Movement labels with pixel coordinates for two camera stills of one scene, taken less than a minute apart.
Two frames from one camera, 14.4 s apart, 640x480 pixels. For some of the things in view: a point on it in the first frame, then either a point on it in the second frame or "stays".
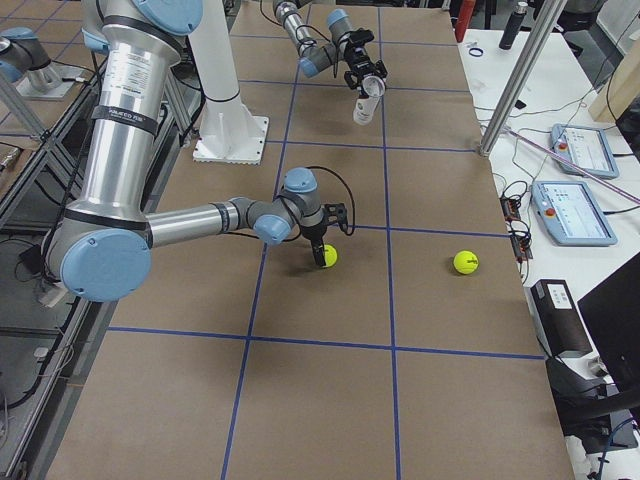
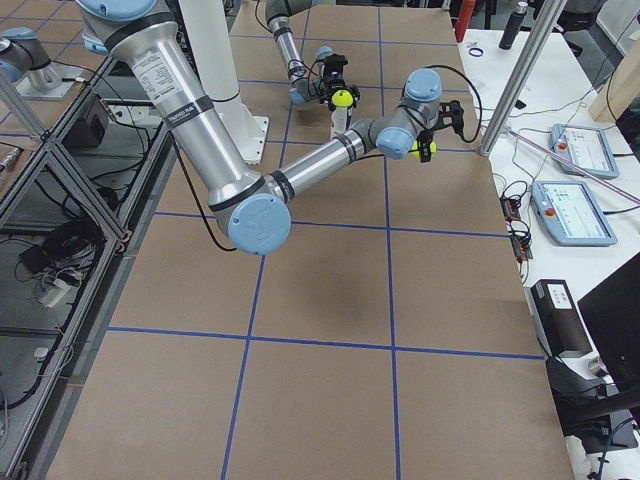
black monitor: (612, 311) stays
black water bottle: (514, 25) stays
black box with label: (557, 318) stays
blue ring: (475, 49) stays
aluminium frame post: (522, 75) stays
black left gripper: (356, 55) -> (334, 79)
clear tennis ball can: (373, 87) -> (339, 117)
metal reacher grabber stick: (575, 165) stays
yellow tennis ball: (466, 262) -> (417, 154)
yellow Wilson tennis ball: (330, 255) -> (342, 97)
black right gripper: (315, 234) -> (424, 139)
